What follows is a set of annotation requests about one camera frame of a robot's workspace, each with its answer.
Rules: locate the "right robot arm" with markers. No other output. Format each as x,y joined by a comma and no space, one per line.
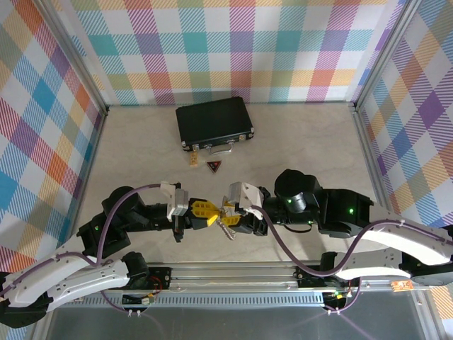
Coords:
407,237

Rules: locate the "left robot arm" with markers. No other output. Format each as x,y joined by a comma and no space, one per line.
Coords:
70,283

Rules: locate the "black triangular tag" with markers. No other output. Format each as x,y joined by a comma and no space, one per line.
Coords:
213,165

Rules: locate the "small wooden tag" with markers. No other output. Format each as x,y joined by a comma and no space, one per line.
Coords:
193,161

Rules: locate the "black briefcase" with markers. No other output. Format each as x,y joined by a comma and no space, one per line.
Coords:
212,120

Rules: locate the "small orange circuit board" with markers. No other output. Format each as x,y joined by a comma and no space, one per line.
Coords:
401,286

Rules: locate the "aluminium frame rail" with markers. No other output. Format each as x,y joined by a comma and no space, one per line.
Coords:
88,170
377,159

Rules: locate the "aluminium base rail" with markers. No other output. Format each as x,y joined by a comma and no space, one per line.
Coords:
230,274

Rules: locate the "aluminium frame post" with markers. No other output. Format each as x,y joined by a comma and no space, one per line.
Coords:
387,53
70,56

